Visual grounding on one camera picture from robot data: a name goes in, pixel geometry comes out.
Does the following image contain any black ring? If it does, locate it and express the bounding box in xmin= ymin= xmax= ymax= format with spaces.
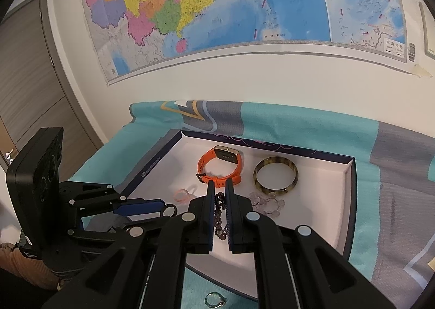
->
xmin=159 ymin=204 xmax=179 ymax=218

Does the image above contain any pink star ring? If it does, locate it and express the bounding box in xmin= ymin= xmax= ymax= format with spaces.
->
xmin=173 ymin=183 xmax=198 ymax=205

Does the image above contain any silver ring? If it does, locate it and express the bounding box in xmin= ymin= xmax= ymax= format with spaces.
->
xmin=204 ymin=291 xmax=228 ymax=309

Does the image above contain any clear crystal bead bracelet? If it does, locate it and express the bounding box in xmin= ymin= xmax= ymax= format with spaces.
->
xmin=248 ymin=191 xmax=286 ymax=219

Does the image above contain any purple beaded bracelet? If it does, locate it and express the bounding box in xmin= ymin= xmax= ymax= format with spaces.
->
xmin=213 ymin=191 xmax=229 ymax=241

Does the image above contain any orange smart watch band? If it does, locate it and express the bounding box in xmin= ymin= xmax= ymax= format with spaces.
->
xmin=196 ymin=146 xmax=243 ymax=189

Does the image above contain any tortoiseshell bangle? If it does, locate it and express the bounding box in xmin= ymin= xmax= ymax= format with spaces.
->
xmin=253 ymin=156 xmax=299 ymax=195

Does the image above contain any left hand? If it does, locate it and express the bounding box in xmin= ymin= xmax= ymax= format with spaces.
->
xmin=0 ymin=243 xmax=59 ymax=290

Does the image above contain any dark blue shallow box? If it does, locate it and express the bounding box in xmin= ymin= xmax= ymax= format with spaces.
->
xmin=113 ymin=128 xmax=358 ymax=302

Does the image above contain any teal grey bed sheet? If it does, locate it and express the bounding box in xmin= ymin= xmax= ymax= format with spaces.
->
xmin=72 ymin=101 xmax=434 ymax=308

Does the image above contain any grey wooden door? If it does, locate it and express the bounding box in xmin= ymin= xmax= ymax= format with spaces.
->
xmin=0 ymin=0 xmax=102 ymax=180

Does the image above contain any colourful wall map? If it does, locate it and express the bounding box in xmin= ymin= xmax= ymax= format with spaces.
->
xmin=82 ymin=0 xmax=408 ymax=82

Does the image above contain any white wall socket panel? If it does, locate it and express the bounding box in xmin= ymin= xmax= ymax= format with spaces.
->
xmin=419 ymin=2 xmax=435 ymax=60

